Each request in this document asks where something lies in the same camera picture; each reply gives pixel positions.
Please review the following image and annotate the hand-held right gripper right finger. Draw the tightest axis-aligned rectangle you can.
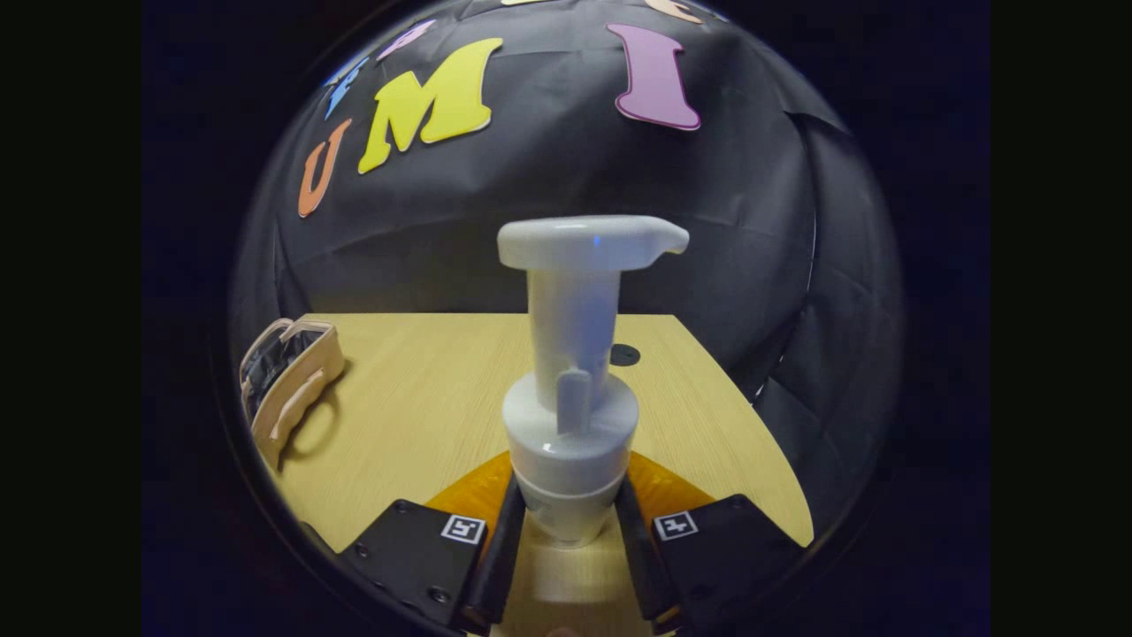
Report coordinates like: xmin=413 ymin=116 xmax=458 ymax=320
xmin=613 ymin=451 xmax=807 ymax=634

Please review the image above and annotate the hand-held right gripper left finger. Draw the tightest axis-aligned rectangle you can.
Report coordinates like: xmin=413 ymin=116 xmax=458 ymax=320
xmin=340 ymin=449 xmax=529 ymax=633

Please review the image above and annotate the white pump bottle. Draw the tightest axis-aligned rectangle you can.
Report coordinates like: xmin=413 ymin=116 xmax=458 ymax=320
xmin=497 ymin=215 xmax=690 ymax=549

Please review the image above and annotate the beige suitcase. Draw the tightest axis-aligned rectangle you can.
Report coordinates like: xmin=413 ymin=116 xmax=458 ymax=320
xmin=239 ymin=317 xmax=346 ymax=470

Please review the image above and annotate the black backdrop cloth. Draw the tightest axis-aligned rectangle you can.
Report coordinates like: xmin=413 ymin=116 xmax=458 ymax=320
xmin=232 ymin=0 xmax=905 ymax=532

